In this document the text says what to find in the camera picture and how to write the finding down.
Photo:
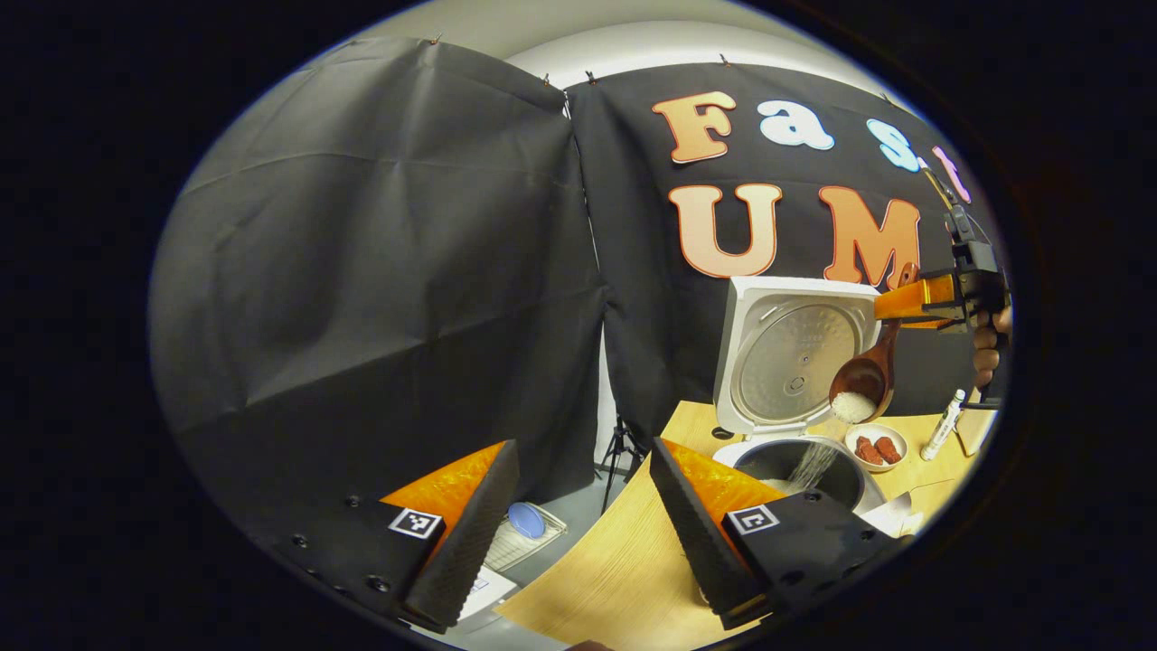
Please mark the white rice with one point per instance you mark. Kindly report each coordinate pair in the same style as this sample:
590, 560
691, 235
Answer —
851, 407
813, 466

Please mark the white toaster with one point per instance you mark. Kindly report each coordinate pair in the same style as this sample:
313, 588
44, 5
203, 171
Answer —
978, 432

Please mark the white drink bottle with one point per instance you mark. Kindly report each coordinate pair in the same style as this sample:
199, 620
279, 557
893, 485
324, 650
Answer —
942, 425

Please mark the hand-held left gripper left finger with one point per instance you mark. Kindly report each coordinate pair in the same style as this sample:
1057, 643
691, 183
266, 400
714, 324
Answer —
475, 542

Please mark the blue round lid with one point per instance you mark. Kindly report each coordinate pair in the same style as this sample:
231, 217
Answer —
527, 521

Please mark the white rice cooker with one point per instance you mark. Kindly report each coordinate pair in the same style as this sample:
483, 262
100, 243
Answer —
786, 362

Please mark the brown wooden spoon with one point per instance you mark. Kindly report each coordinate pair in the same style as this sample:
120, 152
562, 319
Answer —
872, 371

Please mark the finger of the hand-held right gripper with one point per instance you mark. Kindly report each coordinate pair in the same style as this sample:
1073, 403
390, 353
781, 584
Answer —
917, 298

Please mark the black backdrop cloth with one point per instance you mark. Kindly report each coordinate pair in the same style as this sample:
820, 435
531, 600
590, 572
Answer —
362, 271

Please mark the white round plate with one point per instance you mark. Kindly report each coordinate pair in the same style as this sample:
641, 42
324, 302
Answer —
868, 468

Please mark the red meat patty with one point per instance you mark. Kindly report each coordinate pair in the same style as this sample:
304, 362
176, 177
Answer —
866, 449
889, 448

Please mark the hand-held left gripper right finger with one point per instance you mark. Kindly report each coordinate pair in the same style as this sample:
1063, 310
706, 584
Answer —
691, 533

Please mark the black tripod stand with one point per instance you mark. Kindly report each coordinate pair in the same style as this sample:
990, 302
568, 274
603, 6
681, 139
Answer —
619, 452

